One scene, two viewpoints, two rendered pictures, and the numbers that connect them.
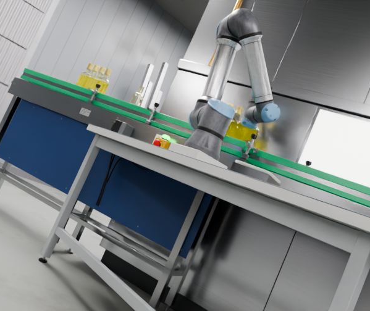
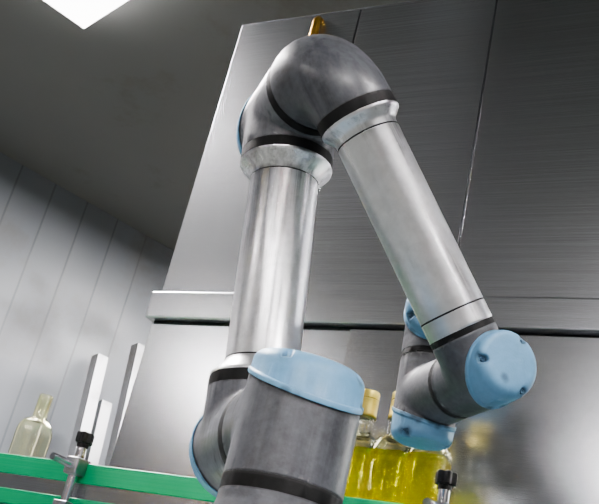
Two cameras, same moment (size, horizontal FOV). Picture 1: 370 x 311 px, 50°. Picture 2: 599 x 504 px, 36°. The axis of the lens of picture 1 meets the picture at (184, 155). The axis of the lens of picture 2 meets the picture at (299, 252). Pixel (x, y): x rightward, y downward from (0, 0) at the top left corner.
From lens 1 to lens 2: 0.69 m
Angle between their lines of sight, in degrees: 20
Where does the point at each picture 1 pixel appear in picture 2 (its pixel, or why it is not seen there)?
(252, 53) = (380, 164)
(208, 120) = (263, 439)
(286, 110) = not seen: hidden behind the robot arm
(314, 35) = (534, 145)
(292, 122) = (552, 409)
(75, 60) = not seen: outside the picture
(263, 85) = (446, 270)
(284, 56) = (464, 219)
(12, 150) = not seen: outside the picture
